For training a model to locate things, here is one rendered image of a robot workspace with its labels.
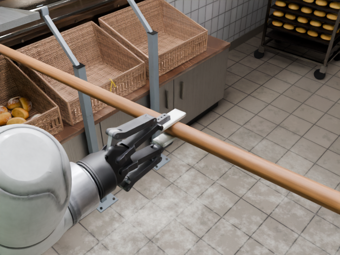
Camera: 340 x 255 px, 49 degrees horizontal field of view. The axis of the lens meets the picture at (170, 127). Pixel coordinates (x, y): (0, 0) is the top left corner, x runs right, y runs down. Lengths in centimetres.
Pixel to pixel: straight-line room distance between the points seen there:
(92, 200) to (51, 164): 22
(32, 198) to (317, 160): 252
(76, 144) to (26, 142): 165
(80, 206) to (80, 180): 4
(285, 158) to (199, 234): 89
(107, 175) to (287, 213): 187
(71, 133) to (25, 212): 159
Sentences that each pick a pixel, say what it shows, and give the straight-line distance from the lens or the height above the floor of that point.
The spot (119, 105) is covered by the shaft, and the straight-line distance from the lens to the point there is 82.
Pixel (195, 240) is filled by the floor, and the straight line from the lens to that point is 219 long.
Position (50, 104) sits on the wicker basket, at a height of 71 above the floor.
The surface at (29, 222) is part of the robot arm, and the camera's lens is 42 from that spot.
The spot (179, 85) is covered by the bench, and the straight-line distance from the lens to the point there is 247.
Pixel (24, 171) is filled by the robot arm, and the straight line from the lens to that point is 38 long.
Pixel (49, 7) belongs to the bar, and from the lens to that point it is 187.
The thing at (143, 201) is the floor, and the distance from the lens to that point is 236.
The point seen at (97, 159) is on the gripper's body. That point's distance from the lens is 62.
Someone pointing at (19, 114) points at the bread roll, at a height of 64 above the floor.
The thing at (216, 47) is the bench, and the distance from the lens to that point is 272.
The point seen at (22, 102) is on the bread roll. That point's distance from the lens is 216.
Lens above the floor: 181
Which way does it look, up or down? 39 degrees down
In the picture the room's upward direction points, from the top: straight up
